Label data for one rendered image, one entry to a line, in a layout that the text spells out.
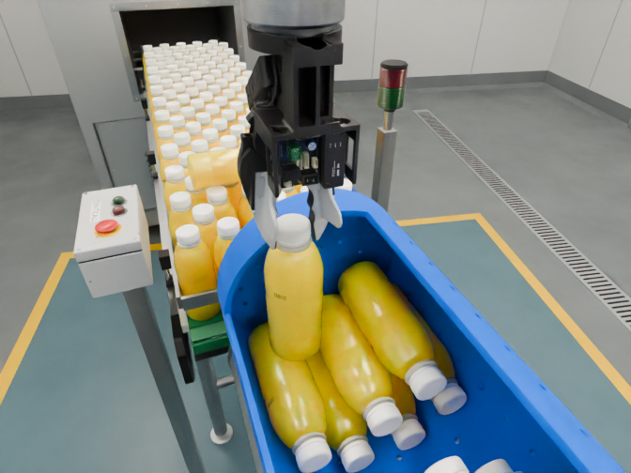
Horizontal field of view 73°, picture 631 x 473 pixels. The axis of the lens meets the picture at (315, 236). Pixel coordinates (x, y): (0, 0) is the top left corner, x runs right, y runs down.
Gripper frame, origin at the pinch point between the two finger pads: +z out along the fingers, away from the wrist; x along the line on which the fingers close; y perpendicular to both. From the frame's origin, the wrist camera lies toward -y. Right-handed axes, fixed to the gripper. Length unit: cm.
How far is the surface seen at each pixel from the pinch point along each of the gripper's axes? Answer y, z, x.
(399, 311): 5.2, 11.3, 11.5
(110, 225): -30.9, 14.5, -22.3
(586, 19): -317, 48, 412
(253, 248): -5.3, 5.5, -3.3
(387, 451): 12.2, 29.5, 8.3
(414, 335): 8.9, 11.6, 11.4
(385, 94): -53, 6, 39
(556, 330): -50, 124, 141
